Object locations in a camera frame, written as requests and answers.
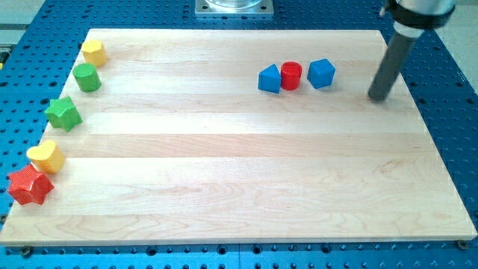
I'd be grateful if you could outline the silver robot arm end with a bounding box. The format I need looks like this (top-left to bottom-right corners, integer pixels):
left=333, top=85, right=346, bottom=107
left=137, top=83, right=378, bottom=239
left=379, top=0, right=456, bottom=39

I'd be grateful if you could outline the light wooden board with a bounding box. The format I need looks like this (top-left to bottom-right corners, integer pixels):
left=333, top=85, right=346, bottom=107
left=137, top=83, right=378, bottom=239
left=1, top=28, right=477, bottom=246

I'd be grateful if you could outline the blue triangle block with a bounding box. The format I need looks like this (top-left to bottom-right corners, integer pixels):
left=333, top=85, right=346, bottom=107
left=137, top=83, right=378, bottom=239
left=258, top=64, right=282, bottom=93

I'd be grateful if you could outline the red cylinder block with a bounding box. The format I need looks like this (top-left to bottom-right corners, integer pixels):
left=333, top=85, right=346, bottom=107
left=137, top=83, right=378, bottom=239
left=280, top=61, right=302, bottom=90

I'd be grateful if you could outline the blue pentagon block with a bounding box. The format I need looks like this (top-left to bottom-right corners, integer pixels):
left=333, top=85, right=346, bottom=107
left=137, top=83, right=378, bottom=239
left=307, top=58, right=335, bottom=89

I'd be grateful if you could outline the green cylinder block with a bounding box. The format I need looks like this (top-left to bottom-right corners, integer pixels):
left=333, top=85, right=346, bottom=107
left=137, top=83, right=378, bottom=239
left=72, top=63, right=102, bottom=93

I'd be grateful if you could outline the yellow hexagon block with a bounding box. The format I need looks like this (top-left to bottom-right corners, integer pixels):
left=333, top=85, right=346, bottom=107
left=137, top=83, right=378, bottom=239
left=81, top=40, right=108, bottom=67

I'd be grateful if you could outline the green star block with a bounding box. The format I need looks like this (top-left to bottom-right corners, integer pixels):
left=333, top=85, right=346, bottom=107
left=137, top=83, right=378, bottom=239
left=45, top=96, right=83, bottom=132

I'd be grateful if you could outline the yellow heart block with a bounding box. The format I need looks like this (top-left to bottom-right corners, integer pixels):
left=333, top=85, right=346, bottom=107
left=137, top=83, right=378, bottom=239
left=26, top=140, right=66, bottom=174

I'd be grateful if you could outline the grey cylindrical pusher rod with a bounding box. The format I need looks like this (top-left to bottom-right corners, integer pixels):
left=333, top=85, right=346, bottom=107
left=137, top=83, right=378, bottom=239
left=367, top=31, right=418, bottom=102

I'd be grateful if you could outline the red star block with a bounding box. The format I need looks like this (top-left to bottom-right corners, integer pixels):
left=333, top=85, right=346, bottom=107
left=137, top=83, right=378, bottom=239
left=7, top=164, right=54, bottom=205

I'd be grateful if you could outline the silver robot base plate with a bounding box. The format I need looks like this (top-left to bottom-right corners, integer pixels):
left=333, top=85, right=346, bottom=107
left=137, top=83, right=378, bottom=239
left=194, top=0, right=274, bottom=18

